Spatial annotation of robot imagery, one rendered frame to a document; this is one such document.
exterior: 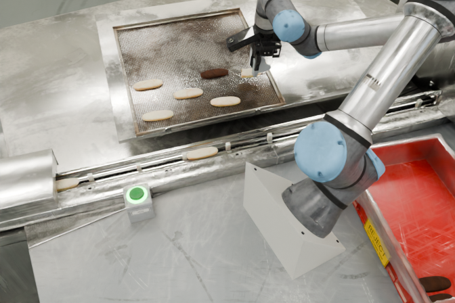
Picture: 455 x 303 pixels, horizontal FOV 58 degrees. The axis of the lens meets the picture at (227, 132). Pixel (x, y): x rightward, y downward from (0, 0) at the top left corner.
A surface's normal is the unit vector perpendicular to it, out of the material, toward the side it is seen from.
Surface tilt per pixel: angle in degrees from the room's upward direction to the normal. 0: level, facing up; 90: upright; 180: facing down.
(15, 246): 90
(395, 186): 0
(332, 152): 49
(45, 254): 0
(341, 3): 10
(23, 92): 0
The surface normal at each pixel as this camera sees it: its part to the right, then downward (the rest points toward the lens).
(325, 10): 0.06, -0.56
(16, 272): 0.30, 0.69
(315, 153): -0.65, -0.18
